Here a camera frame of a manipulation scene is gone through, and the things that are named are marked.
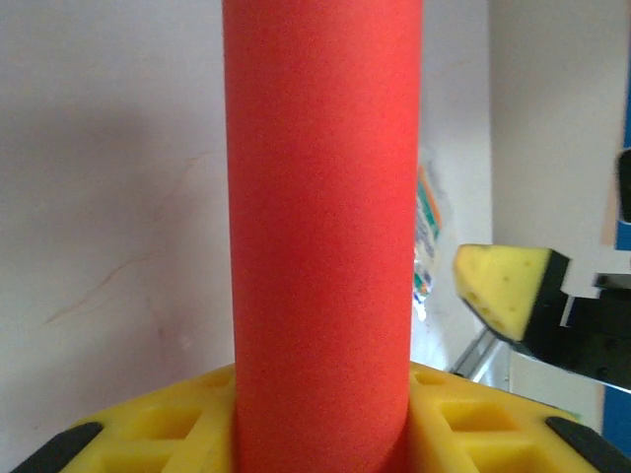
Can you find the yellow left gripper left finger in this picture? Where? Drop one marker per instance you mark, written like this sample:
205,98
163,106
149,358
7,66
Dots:
148,433

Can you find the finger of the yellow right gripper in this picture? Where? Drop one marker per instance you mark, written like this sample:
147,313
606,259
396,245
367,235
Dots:
503,286

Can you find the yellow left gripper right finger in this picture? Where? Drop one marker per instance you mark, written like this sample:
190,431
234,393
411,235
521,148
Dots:
468,433

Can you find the red cloth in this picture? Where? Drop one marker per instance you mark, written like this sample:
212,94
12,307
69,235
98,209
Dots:
320,197

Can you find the colourful snack packet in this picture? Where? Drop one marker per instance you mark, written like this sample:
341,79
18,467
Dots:
427,231

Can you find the aluminium side rail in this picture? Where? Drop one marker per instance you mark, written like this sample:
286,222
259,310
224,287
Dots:
473,355

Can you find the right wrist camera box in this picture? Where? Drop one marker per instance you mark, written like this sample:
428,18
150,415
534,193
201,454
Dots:
625,187

